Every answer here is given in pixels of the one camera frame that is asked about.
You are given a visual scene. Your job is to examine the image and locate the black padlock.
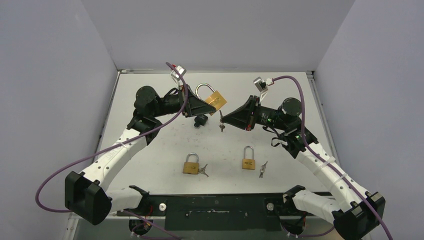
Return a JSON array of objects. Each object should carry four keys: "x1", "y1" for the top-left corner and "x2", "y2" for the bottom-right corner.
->
[{"x1": 193, "y1": 114, "x2": 209, "y2": 129}]

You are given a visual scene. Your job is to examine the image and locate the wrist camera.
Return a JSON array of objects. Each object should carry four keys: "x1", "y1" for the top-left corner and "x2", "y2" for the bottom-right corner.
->
[
  {"x1": 170, "y1": 64, "x2": 187, "y2": 86},
  {"x1": 253, "y1": 77, "x2": 274, "y2": 102}
]

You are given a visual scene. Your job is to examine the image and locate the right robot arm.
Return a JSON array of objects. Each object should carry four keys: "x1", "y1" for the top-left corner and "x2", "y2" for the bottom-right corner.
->
[{"x1": 220, "y1": 95, "x2": 386, "y2": 240}]

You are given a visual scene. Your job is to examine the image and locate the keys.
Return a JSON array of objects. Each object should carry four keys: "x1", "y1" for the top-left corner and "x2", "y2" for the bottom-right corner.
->
[
  {"x1": 259, "y1": 161, "x2": 268, "y2": 178},
  {"x1": 219, "y1": 110, "x2": 226, "y2": 133},
  {"x1": 198, "y1": 164, "x2": 209, "y2": 177}
]

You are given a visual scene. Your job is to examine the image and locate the brass padlock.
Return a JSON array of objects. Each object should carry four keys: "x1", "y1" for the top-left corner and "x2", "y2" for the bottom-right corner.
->
[
  {"x1": 241, "y1": 145, "x2": 256, "y2": 170},
  {"x1": 182, "y1": 152, "x2": 200, "y2": 175},
  {"x1": 195, "y1": 82, "x2": 227, "y2": 111}
]

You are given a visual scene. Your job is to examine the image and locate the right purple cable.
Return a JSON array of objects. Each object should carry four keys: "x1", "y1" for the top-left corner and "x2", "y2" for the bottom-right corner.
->
[{"x1": 269, "y1": 75, "x2": 395, "y2": 240}]

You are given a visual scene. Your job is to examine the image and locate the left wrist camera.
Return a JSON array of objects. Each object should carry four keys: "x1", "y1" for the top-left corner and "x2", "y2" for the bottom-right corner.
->
[{"x1": 170, "y1": 64, "x2": 187, "y2": 86}]

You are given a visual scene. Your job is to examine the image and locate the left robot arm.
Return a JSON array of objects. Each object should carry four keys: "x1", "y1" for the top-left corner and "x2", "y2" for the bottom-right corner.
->
[{"x1": 65, "y1": 86, "x2": 217, "y2": 225}]

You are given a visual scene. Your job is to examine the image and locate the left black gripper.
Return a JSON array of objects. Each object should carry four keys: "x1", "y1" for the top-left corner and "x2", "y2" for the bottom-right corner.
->
[{"x1": 151, "y1": 83, "x2": 216, "y2": 118}]

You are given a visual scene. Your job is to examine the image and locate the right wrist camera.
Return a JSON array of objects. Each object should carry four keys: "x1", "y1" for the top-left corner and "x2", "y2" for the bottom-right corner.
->
[{"x1": 253, "y1": 77, "x2": 274, "y2": 102}]

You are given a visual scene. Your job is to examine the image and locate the aluminium frame rail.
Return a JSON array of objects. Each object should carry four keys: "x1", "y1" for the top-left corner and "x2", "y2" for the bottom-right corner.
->
[{"x1": 120, "y1": 67, "x2": 315, "y2": 74}]

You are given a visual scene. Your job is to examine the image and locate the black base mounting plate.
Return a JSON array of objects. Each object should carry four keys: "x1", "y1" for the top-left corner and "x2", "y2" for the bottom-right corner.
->
[{"x1": 131, "y1": 192, "x2": 311, "y2": 232}]

